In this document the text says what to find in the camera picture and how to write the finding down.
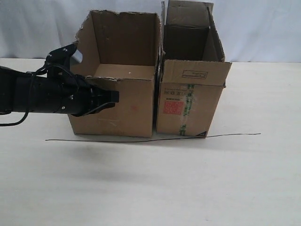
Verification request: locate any printed cardboard box red stripe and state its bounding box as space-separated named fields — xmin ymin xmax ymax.
xmin=156 ymin=0 xmax=231 ymax=138

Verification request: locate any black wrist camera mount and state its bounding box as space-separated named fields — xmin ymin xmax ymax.
xmin=45 ymin=44 xmax=83 ymax=69

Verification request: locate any thin dark line marker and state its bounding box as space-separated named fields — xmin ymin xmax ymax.
xmin=45 ymin=133 xmax=261 ymax=143

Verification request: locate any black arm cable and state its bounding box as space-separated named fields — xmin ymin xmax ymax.
xmin=0 ymin=63 xmax=78 ymax=126

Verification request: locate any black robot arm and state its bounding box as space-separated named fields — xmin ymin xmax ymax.
xmin=0 ymin=67 xmax=119 ymax=117

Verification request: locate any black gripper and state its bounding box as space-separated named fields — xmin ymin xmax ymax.
xmin=53 ymin=74 xmax=119 ymax=117

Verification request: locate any plain cardboard box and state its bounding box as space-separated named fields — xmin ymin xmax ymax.
xmin=69 ymin=10 xmax=160 ymax=137

